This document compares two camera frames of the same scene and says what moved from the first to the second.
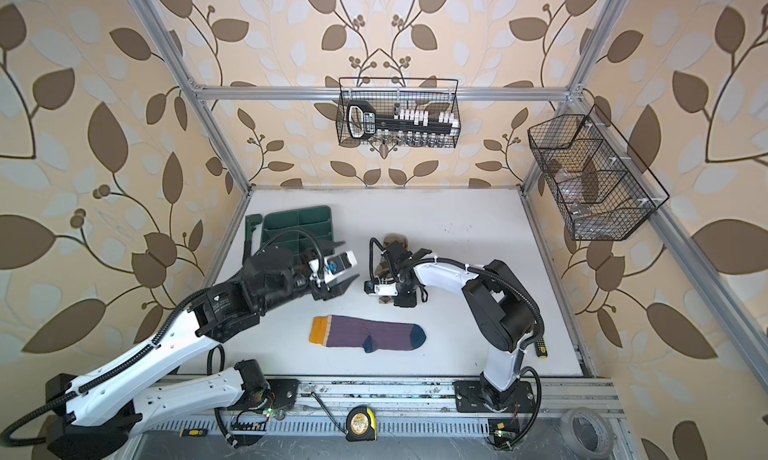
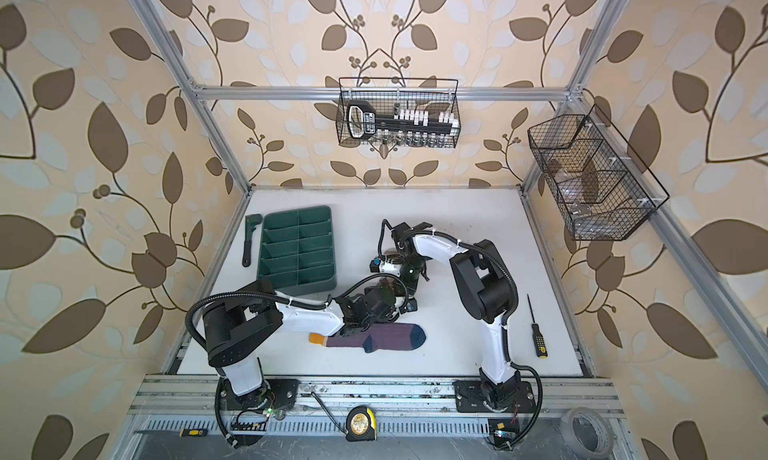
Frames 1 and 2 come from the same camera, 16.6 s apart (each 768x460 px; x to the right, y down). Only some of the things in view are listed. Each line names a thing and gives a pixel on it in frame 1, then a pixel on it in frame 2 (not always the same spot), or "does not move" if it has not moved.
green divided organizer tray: [317, 219] does not move
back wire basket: [399, 112] does not move
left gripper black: [340, 287] -> [387, 318]
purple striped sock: [341, 331] does not move
